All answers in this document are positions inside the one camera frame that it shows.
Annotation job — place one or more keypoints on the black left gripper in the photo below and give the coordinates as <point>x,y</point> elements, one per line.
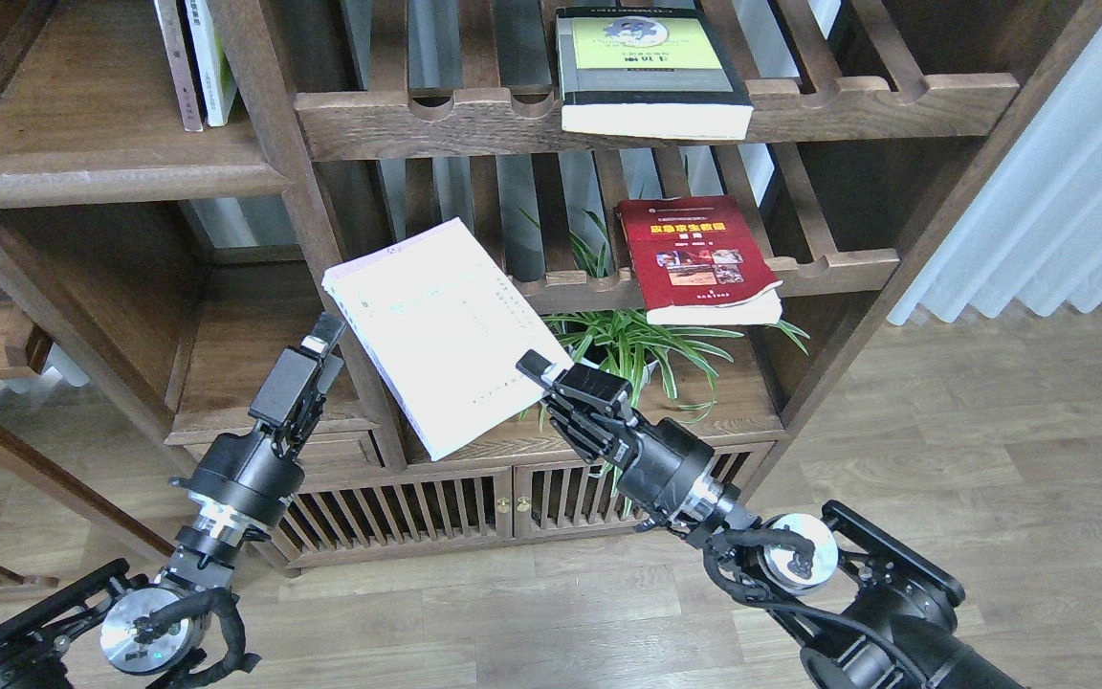
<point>257,474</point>

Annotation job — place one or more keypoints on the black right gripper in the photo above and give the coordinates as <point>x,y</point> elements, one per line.
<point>662,469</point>

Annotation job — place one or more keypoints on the pale lavender white book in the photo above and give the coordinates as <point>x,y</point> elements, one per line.
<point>446,329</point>

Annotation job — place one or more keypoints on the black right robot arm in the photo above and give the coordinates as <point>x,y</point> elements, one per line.
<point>866,610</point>

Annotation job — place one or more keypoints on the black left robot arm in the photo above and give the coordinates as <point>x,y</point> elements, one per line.
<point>183,628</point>

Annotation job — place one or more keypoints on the green spider plant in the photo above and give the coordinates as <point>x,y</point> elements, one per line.
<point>628,333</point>

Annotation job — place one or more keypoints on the white plant pot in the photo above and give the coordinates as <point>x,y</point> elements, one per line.
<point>637,370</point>

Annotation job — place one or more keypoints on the red paperback book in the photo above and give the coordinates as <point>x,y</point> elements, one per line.
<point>697,263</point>

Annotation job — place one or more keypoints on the dark wooden bookshelf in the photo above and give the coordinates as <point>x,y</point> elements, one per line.
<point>173,266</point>

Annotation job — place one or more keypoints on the white green upright book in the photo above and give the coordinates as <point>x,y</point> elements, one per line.
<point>214,71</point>

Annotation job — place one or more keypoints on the yellow green black book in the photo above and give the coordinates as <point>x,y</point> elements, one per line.
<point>660,73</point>

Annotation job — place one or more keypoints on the white sheer curtain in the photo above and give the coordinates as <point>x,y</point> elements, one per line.
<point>1034,234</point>

